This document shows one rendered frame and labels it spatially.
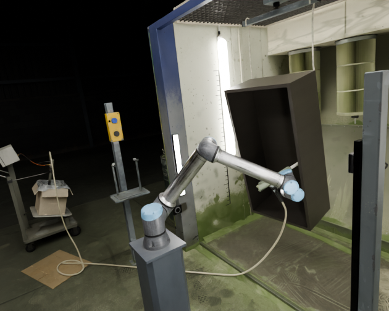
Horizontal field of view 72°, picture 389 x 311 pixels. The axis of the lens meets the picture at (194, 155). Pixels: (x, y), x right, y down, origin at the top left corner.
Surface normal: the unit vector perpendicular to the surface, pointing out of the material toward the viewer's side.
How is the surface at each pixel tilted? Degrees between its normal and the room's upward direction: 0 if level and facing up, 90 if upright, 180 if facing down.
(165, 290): 90
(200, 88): 90
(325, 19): 90
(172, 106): 90
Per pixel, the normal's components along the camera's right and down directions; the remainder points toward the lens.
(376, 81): -0.82, 0.22
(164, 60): 0.56, 0.12
